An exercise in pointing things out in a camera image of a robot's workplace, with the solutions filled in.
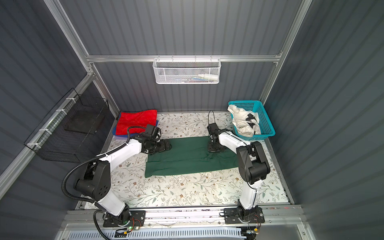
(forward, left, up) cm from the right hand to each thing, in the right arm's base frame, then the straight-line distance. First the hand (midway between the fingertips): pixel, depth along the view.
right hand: (215, 150), depth 96 cm
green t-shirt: (-3, +17, -2) cm, 17 cm away
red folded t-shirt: (+24, +52, +6) cm, 58 cm away
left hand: (-2, +31, +6) cm, 31 cm away
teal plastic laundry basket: (+15, -37, +3) cm, 40 cm away
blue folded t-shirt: (+13, +70, +4) cm, 71 cm away
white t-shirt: (+25, -25, -1) cm, 36 cm away
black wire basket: (-8, +76, +26) cm, 81 cm away
